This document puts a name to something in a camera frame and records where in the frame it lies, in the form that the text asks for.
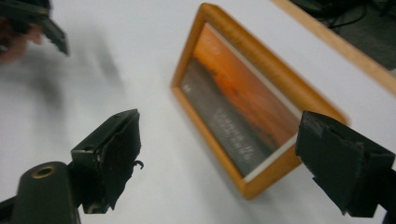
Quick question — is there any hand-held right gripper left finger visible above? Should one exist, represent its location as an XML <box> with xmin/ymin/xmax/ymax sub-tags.
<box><xmin>70</xmin><ymin>108</ymin><xmax>145</xmax><ymax>216</ymax></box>

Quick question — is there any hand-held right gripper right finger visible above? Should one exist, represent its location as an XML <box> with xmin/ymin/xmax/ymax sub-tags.
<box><xmin>294</xmin><ymin>110</ymin><xmax>396</xmax><ymax>218</ymax></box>

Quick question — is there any wooden picture frame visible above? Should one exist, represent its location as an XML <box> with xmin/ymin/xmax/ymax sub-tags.
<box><xmin>170</xmin><ymin>2</ymin><xmax>349</xmax><ymax>201</ymax></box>

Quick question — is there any thin black cable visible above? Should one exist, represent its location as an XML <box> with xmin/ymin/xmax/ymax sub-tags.
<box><xmin>323</xmin><ymin>3</ymin><xmax>370</xmax><ymax>30</ymax></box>

